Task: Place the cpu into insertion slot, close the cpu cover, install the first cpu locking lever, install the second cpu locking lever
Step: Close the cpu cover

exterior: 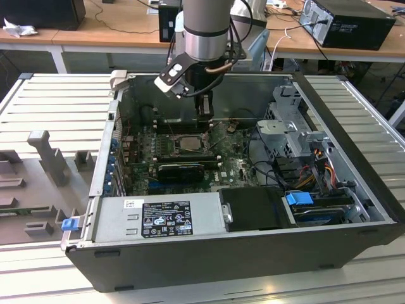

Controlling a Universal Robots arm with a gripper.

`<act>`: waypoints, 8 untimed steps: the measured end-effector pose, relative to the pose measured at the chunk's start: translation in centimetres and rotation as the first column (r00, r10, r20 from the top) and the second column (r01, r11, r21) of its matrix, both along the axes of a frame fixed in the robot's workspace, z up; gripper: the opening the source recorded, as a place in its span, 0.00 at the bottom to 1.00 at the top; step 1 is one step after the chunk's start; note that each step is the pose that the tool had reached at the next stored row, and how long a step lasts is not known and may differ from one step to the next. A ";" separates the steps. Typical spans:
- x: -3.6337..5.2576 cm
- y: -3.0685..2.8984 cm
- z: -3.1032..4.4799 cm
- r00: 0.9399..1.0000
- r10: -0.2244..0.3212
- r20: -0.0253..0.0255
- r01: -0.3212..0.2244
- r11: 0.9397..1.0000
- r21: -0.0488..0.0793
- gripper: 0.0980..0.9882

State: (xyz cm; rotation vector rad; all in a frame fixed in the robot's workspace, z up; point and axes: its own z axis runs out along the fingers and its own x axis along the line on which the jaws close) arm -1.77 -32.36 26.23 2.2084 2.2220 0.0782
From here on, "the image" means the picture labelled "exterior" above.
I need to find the metal socket cover frame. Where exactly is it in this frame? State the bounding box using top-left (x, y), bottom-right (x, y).
top-left (202, 122), bottom-right (228, 151)

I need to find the black RAM slot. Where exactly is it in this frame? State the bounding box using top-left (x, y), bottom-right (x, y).
top-left (153, 117), bottom-right (213, 126)
top-left (153, 123), bottom-right (213, 134)
top-left (154, 156), bottom-right (223, 168)
top-left (154, 151), bottom-right (216, 160)

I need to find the CPU socket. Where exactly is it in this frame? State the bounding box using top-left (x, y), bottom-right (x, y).
top-left (171, 133), bottom-right (209, 155)

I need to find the black round cylinder part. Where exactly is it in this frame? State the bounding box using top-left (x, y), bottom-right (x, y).
top-left (140, 104), bottom-right (154, 123)

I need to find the small black box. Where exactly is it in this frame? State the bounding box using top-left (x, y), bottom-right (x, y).
top-left (158, 2), bottom-right (184, 44)

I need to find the grey metal drive cage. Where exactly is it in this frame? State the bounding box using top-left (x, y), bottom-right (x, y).
top-left (255, 84), bottom-right (336, 159)

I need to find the green motherboard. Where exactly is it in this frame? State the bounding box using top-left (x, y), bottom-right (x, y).
top-left (121, 122), bottom-right (263, 196)

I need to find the black graphics card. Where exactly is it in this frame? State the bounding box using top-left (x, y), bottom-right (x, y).
top-left (157, 162), bottom-right (206, 184)

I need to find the wooden desk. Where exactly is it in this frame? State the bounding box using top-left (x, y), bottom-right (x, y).
top-left (0, 0), bottom-right (405, 75)

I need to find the blue disk carrier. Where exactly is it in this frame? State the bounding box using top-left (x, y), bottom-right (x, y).
top-left (284, 191), bottom-right (347, 227)

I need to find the grey power supply unit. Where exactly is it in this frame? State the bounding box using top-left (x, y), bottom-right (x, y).
top-left (93, 191), bottom-right (227, 243)

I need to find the black desktop PC tower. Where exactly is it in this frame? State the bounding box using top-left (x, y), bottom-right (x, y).
top-left (299, 0), bottom-right (397, 51)

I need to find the large black box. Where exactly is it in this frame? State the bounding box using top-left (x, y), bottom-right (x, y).
top-left (0, 0), bottom-right (87, 32)

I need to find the black hard disk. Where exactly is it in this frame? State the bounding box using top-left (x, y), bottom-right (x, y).
top-left (292, 205), bottom-right (346, 227)

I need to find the black PC case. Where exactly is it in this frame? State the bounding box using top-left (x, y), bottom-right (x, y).
top-left (59, 69), bottom-right (404, 294)

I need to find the crumpled white paper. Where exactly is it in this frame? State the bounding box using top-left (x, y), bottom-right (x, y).
top-left (2, 17), bottom-right (39, 39)

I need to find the grey parts rack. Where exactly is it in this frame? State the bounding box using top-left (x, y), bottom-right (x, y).
top-left (0, 129), bottom-right (99, 245)

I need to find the green RAM stick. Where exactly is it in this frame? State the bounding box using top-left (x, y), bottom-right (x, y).
top-left (0, 207), bottom-right (50, 218)

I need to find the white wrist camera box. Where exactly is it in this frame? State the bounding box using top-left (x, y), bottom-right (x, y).
top-left (154, 53), bottom-right (192, 99)

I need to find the grey case latch handle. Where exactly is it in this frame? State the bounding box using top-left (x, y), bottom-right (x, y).
top-left (109, 69), bottom-right (129, 96)

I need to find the white cable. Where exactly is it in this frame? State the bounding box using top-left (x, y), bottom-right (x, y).
top-left (261, 27), bottom-right (294, 72)

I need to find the black cable bundle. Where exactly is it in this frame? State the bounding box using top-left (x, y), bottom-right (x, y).
top-left (246, 126), bottom-right (304, 191)

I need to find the yellow red wire bundle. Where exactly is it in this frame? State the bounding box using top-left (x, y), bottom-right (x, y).
top-left (296, 151), bottom-right (337, 191)

